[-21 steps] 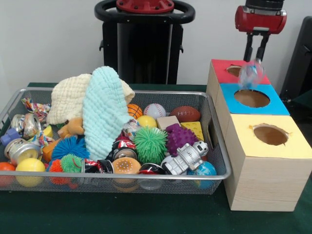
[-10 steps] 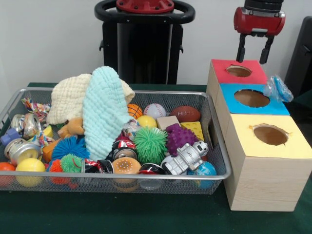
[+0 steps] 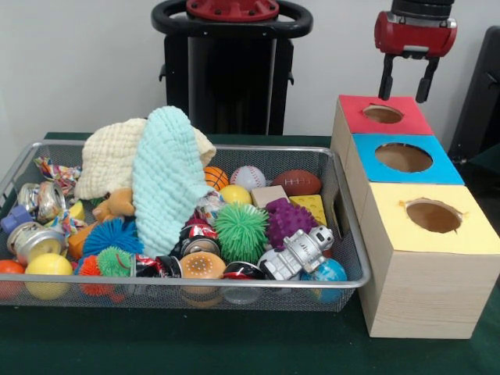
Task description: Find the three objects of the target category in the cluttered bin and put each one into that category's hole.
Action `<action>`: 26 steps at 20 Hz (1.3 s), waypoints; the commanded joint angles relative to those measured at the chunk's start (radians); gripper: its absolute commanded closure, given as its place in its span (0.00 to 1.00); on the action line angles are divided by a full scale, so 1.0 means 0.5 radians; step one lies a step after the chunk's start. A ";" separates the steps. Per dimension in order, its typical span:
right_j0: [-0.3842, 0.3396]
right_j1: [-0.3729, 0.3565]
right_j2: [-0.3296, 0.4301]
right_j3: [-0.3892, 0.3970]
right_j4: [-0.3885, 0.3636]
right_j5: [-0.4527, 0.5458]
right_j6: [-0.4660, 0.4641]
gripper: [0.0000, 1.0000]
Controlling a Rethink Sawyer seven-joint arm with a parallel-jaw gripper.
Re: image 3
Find blue spiky rubber ball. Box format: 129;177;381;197
82;218;145;257

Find mint green waffle cloth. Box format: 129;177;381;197
132;105;216;257

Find silver toy robot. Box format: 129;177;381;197
258;225;335;281

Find plain wooden cube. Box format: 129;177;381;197
250;185;290;207

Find cream waffle cloth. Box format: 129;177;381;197
73;117;217;200

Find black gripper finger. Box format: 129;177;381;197
377;52;398;99
415;56;441;104

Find small orange basketball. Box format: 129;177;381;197
203;166;230;192

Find black office chair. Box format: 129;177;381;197
448;25;500;157

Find green spiky rubber ball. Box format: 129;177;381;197
213;202;270;265

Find wooden box three holes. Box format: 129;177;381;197
330;95;500;339

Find shallow wire mesh bin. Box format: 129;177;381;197
0;139;372;312

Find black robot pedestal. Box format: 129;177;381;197
151;0;313;136

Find blue globe ball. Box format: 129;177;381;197
300;257;348;304

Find smooth yellow ball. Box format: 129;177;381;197
25;252;74;301

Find purple spiky ball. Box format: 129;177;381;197
265;198;318;251

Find small white baseball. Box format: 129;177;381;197
229;166;266;188

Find dark green table cloth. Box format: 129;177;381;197
0;131;500;375

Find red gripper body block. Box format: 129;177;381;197
373;10;458;59

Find small brown football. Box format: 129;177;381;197
272;170;323;196

